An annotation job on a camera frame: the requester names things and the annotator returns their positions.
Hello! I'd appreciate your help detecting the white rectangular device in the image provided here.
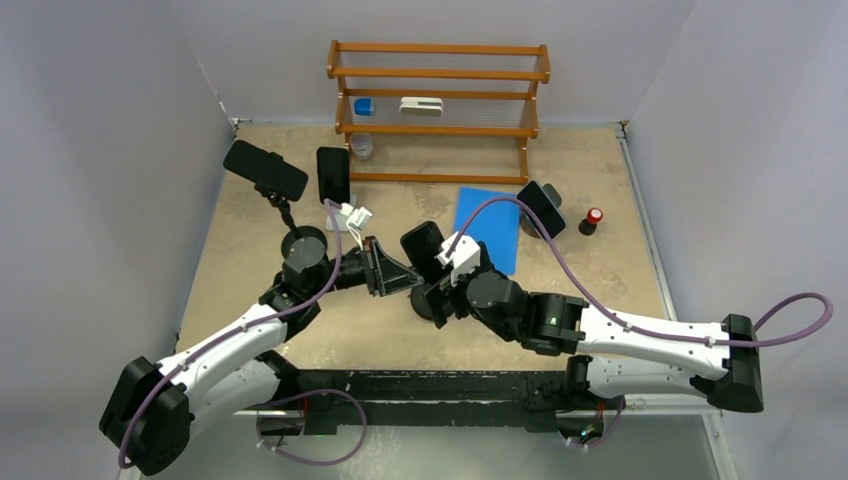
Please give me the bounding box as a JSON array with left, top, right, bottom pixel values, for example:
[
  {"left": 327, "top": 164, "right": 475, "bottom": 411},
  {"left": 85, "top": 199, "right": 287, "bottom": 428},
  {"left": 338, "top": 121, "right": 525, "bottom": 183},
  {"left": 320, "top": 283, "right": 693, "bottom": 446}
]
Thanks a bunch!
[{"left": 398, "top": 96, "right": 444, "bottom": 117}]

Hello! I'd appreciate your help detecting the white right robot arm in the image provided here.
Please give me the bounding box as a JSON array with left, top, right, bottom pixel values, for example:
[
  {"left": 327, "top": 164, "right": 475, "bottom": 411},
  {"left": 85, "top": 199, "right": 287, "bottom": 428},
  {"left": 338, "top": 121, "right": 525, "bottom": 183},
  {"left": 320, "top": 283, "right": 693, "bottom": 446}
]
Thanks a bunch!
[{"left": 411, "top": 270, "right": 764, "bottom": 413}]

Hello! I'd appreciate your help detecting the black round-base phone stand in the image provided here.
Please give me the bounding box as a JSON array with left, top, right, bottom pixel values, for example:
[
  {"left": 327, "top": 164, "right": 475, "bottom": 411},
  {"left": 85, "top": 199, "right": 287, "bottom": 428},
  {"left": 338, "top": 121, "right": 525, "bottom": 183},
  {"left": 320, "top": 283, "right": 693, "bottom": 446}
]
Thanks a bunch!
[{"left": 409, "top": 284, "right": 442, "bottom": 322}]

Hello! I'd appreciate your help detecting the orange wooden shelf rack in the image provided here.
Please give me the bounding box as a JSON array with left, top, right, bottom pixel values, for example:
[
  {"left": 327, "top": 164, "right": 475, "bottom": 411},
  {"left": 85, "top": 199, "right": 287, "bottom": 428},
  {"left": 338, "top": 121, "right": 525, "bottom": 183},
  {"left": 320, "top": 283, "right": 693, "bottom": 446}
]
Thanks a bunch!
[{"left": 326, "top": 40, "right": 551, "bottom": 186}]

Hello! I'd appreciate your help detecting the black phone on white stand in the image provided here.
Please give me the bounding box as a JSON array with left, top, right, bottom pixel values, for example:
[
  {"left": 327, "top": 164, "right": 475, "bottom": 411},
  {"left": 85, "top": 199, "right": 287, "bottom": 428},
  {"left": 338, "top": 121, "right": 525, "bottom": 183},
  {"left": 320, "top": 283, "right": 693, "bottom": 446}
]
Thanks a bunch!
[{"left": 316, "top": 146, "right": 351, "bottom": 205}]

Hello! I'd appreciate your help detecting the red capped black bottle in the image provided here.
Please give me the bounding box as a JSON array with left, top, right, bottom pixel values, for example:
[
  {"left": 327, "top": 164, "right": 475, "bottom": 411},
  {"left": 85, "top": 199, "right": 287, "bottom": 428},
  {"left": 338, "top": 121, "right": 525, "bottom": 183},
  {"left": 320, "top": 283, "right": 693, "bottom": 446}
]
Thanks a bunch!
[{"left": 578, "top": 207, "right": 603, "bottom": 236}]

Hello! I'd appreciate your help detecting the black smartphone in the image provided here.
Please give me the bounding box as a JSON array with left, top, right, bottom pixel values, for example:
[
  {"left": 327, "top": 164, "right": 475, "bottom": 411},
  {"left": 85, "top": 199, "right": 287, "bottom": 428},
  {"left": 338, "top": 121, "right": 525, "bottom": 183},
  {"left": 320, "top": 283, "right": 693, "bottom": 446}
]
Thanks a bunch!
[{"left": 400, "top": 220, "right": 445, "bottom": 286}]

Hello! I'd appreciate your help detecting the black phone on tripod stand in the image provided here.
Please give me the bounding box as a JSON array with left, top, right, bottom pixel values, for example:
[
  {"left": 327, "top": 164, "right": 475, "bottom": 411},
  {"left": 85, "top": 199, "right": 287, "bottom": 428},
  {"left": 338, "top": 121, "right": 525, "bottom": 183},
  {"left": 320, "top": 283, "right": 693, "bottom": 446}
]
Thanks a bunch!
[{"left": 223, "top": 140, "right": 309, "bottom": 201}]

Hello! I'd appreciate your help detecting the blue rectangular mat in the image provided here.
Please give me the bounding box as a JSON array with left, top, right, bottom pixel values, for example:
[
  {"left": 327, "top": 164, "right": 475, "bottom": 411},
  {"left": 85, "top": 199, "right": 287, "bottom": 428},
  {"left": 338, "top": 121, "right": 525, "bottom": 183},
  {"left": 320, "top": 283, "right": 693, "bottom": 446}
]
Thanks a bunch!
[{"left": 453, "top": 186, "right": 520, "bottom": 275}]

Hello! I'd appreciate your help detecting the white folding phone stand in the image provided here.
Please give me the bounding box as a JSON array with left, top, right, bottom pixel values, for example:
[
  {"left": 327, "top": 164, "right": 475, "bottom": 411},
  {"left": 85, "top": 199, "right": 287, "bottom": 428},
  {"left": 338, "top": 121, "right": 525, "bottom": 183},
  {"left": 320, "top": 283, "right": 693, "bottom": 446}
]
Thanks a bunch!
[{"left": 325, "top": 194, "right": 357, "bottom": 232}]

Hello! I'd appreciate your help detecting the black phone on wooden stand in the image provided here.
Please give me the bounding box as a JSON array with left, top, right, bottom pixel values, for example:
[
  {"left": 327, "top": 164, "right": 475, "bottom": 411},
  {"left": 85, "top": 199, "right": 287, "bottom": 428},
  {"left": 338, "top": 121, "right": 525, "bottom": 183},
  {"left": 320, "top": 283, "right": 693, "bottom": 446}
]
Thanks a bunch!
[{"left": 517, "top": 180, "right": 567, "bottom": 239}]

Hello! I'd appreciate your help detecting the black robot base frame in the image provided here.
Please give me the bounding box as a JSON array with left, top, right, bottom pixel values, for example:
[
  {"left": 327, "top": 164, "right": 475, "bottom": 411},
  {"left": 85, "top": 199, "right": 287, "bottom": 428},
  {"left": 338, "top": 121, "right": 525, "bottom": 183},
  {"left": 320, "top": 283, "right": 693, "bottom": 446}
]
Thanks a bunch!
[{"left": 139, "top": 368, "right": 664, "bottom": 439}]

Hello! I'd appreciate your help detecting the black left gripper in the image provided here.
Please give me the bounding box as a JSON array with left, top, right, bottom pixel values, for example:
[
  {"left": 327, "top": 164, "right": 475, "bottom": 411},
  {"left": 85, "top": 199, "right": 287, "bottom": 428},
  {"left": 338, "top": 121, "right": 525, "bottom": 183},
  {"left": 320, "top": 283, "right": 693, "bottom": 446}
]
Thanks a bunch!
[{"left": 307, "top": 234, "right": 422, "bottom": 296}]

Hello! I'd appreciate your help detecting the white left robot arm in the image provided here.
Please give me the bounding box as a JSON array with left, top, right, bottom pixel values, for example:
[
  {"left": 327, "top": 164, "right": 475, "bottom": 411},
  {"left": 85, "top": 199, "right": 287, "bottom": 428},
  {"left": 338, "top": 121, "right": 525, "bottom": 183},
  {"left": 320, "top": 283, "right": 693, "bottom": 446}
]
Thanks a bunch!
[{"left": 99, "top": 237, "right": 424, "bottom": 475}]

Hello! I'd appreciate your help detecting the blue small box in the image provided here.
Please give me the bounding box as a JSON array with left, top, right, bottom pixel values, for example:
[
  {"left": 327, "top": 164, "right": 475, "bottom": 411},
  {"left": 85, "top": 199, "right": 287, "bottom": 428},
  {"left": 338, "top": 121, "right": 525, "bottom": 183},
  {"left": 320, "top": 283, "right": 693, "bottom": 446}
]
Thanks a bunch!
[{"left": 353, "top": 97, "right": 376, "bottom": 117}]

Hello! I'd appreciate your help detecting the clear plastic cup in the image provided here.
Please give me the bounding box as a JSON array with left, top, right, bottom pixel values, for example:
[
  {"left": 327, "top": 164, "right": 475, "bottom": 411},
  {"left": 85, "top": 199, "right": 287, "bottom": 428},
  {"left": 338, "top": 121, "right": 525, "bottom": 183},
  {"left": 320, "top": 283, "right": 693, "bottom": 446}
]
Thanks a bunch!
[{"left": 349, "top": 133, "right": 374, "bottom": 161}]

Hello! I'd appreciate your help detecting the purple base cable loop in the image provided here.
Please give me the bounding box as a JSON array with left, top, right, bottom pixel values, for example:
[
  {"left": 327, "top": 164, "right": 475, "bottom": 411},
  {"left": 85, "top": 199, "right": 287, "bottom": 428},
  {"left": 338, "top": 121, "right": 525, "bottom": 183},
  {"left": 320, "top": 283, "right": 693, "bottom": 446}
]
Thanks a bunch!
[{"left": 254, "top": 388, "right": 369, "bottom": 468}]

